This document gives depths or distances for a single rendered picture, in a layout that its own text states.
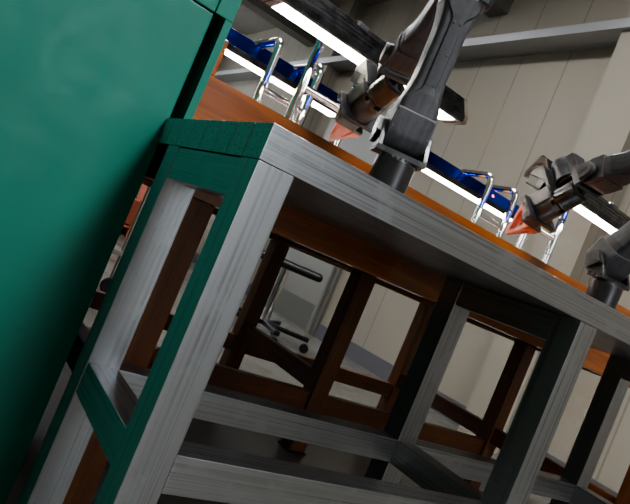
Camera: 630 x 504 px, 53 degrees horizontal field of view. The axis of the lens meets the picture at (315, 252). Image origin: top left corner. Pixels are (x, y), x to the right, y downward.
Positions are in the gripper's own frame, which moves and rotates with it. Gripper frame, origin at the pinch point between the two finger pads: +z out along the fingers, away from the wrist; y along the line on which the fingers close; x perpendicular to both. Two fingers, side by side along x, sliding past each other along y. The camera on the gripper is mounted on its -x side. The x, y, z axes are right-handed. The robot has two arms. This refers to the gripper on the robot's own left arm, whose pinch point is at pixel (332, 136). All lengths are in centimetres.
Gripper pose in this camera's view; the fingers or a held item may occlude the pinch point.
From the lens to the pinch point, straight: 141.0
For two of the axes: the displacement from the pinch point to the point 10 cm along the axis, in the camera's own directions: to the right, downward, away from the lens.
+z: -6.2, 4.2, 6.7
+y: -7.9, -3.2, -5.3
